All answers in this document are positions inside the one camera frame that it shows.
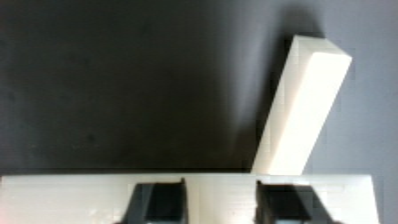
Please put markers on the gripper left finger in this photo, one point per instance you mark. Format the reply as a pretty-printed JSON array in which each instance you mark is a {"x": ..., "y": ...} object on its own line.
[{"x": 158, "y": 204}]

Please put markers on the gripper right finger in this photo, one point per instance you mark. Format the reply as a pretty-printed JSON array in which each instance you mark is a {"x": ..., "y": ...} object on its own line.
[{"x": 288, "y": 205}]

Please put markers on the white cabinet body box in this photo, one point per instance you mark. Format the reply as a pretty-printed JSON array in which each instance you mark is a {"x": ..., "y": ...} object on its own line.
[{"x": 83, "y": 199}]

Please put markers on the white U-shaped fence frame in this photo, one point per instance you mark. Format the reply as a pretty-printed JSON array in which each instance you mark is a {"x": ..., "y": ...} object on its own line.
[{"x": 313, "y": 74}]

